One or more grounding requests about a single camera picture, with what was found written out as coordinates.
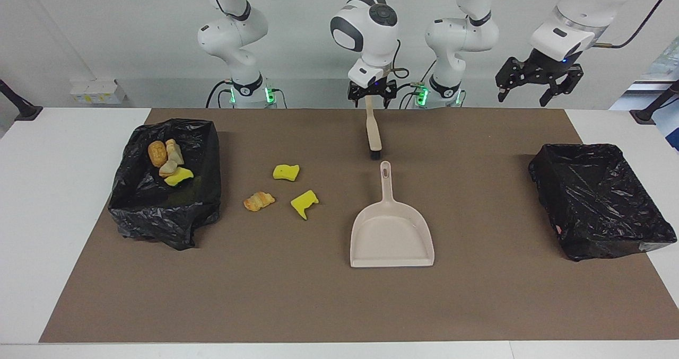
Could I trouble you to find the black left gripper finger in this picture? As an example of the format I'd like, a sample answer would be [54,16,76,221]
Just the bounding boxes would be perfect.
[495,57,531,103]
[539,65,584,108]

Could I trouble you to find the beige brush with black bristles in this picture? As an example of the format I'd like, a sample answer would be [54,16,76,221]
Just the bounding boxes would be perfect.
[365,96,382,161]

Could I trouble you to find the notched yellow sponge piece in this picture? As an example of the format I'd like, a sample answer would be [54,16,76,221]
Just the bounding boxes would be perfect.
[290,190,320,221]

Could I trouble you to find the beige plastic dustpan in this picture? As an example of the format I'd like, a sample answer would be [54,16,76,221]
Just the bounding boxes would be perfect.
[350,161,435,268]

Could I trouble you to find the pale bread slice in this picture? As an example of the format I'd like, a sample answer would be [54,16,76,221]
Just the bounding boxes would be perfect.
[165,138,185,166]

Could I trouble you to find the green and yellow sponge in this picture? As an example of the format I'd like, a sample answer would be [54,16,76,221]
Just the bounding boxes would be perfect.
[164,167,195,187]

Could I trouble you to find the brown oval bread roll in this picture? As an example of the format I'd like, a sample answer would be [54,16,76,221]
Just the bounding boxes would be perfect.
[147,141,168,168]

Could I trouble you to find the shallow bin with black bag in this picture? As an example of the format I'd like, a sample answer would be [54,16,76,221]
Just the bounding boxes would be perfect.
[528,143,678,262]

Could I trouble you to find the tall bin with black bag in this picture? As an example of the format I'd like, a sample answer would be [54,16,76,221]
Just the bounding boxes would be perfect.
[108,117,222,251]

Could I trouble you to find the black stand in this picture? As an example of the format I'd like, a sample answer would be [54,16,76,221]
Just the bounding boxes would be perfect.
[630,81,679,125]
[0,79,43,122]

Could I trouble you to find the brown table mat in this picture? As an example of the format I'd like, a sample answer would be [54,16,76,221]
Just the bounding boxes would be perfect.
[39,108,679,344]

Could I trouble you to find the white box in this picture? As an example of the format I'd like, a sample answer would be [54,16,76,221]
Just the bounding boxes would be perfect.
[69,79,127,105]

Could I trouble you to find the black left base cable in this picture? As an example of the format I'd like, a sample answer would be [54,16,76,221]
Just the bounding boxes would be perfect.
[385,59,438,109]

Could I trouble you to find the black base cable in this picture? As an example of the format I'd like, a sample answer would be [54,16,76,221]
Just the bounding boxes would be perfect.
[205,80,288,109]
[385,59,438,109]

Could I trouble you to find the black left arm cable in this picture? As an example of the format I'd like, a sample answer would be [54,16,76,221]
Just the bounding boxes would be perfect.
[491,0,670,49]

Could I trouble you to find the black right base cable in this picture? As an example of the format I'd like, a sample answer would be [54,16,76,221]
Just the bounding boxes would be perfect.
[205,80,288,109]

